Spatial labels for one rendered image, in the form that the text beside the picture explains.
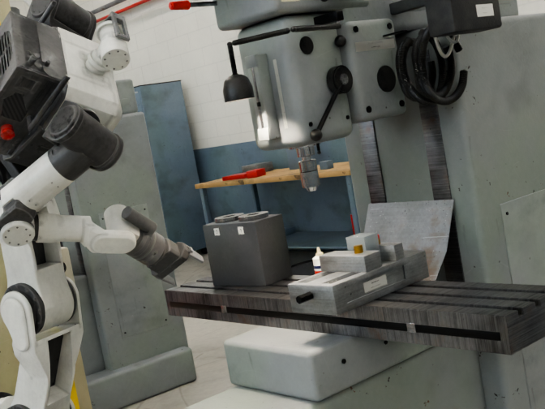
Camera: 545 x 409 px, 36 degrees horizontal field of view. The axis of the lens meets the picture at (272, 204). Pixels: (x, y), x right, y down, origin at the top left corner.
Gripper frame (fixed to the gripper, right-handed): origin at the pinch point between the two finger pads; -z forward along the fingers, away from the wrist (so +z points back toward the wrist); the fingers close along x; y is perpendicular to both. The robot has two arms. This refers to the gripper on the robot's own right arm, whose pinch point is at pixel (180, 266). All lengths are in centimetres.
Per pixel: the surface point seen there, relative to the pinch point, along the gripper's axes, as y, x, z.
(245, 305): -9.7, 5.9, -17.4
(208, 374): 129, -127, -206
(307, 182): -2.3, 42.0, -2.1
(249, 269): 3.7, 9.1, -21.0
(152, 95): 605, -186, -346
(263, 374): -36.4, 7.5, -11.5
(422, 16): 31, 90, -11
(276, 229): 10.2, 21.4, -21.5
